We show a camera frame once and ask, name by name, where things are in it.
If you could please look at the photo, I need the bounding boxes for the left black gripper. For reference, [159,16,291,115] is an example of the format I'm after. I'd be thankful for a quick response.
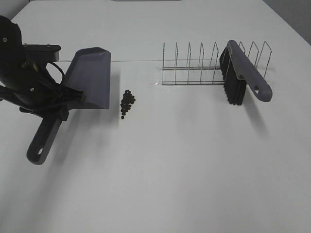
[0,60,86,121]

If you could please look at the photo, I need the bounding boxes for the grey plastic dustpan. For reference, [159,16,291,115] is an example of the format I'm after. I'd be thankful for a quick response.
[26,47,111,165]

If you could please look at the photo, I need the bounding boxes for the grey brush black bristles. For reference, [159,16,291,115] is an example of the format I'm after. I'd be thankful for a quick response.
[219,40,273,105]

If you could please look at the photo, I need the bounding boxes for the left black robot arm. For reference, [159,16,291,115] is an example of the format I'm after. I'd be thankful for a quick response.
[0,16,85,121]

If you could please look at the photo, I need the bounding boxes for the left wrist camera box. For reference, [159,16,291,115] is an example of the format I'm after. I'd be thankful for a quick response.
[23,44,61,62]

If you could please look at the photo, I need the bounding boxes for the metal wire dish rack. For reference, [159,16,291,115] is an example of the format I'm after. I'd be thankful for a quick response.
[157,41,273,86]

